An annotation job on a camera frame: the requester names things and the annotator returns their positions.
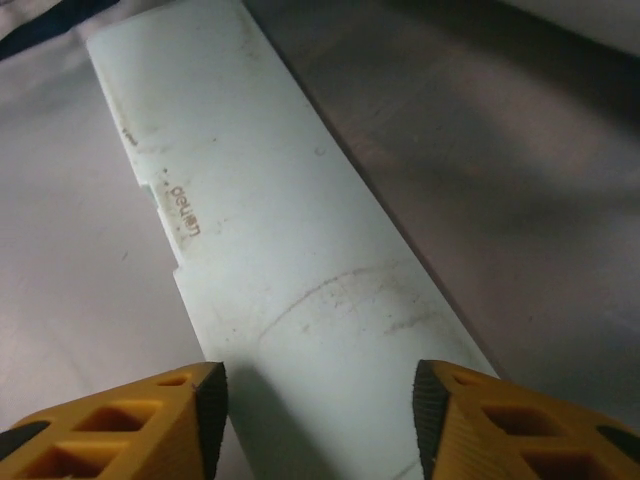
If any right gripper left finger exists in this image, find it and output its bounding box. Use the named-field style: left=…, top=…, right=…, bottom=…
left=0, top=360, right=230, bottom=480

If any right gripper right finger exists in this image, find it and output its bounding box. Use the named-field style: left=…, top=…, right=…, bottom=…
left=410, top=358, right=640, bottom=480

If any light blue pencil case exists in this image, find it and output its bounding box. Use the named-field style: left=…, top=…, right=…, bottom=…
left=85, top=7, right=501, bottom=480

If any navy blue backpack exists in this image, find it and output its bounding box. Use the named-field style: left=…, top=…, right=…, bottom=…
left=0, top=0, right=640, bottom=480

